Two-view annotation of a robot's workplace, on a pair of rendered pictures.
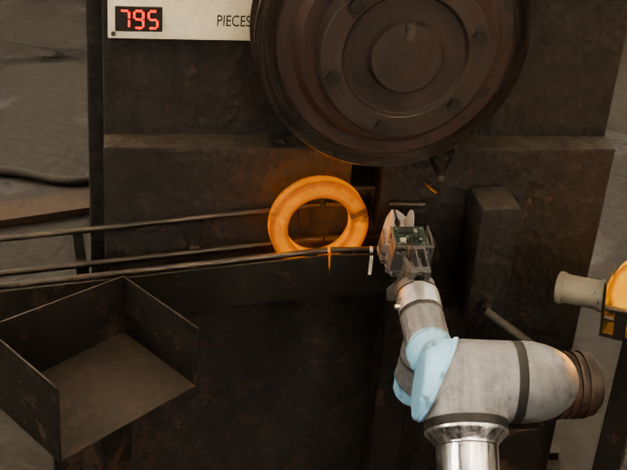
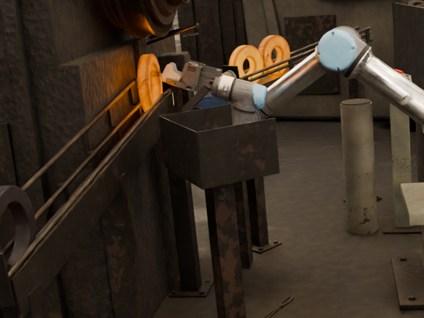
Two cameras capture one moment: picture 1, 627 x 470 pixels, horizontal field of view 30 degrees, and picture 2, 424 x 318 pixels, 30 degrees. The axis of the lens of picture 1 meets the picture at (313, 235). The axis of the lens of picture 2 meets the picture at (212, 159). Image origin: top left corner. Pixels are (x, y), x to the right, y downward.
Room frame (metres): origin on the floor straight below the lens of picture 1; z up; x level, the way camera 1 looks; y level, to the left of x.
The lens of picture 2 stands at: (0.74, 2.10, 1.10)
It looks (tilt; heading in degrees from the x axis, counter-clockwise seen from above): 14 degrees down; 294
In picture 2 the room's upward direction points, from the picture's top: 6 degrees counter-clockwise
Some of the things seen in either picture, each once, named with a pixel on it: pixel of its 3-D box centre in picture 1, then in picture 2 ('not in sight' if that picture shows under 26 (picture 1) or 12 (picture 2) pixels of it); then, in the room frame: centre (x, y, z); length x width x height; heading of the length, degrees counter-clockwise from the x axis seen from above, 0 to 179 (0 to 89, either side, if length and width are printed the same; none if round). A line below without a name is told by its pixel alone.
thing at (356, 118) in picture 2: not in sight; (359, 166); (1.45, -0.84, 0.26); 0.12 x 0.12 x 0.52
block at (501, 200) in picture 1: (485, 251); (176, 88); (1.96, -0.33, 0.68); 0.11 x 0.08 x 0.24; 11
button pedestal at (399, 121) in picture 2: not in sight; (400, 150); (1.31, -0.91, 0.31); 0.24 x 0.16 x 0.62; 101
